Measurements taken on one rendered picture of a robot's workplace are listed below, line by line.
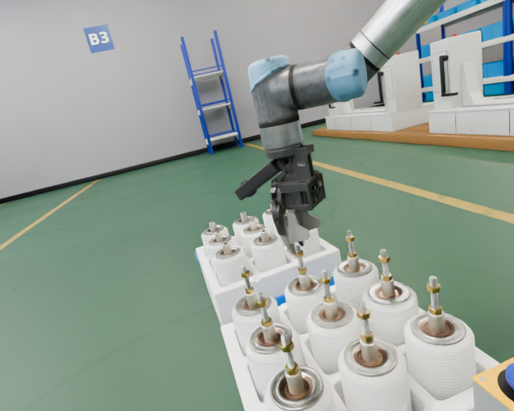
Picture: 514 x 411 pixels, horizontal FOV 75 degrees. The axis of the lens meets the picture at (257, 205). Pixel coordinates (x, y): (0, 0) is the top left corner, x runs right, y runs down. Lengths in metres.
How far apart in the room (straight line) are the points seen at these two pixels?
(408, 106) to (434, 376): 3.41
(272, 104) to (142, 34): 6.36
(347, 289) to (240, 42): 6.45
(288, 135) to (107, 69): 6.36
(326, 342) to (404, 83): 3.40
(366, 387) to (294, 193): 0.33
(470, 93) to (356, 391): 2.88
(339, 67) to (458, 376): 0.48
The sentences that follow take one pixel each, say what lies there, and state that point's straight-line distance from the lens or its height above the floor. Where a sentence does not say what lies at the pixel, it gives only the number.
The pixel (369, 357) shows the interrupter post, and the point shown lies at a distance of 0.55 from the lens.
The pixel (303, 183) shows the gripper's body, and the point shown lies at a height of 0.49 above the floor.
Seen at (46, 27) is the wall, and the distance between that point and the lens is 7.19.
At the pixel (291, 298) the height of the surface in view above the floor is 0.25.
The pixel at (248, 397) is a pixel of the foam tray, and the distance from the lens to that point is 0.65.
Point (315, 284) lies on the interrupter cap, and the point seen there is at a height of 0.25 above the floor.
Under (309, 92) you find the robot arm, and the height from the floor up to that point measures 0.63.
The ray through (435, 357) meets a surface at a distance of 0.59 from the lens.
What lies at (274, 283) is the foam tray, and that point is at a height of 0.15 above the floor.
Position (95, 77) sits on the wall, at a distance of 6.90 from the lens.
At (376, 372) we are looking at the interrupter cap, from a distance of 0.54.
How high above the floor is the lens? 0.63
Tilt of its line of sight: 16 degrees down
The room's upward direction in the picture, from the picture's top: 13 degrees counter-clockwise
